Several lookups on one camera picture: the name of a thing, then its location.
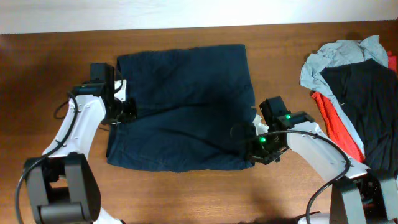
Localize red garment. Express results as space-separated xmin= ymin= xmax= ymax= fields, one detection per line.
xmin=311 ymin=51 xmax=398 ymax=163

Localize dark navy blue shorts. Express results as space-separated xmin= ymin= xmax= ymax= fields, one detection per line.
xmin=106 ymin=44 xmax=257 ymax=172

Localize light blue grey garment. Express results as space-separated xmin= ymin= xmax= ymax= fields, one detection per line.
xmin=300 ymin=35 xmax=388 ymax=153

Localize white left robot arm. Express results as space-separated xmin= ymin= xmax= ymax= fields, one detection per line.
xmin=15 ymin=63 xmax=136 ymax=224

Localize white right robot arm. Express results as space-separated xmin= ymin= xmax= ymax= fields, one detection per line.
xmin=246 ymin=96 xmax=397 ymax=223

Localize black garment in pile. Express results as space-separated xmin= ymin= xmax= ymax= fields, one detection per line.
xmin=320 ymin=59 xmax=397 ymax=173

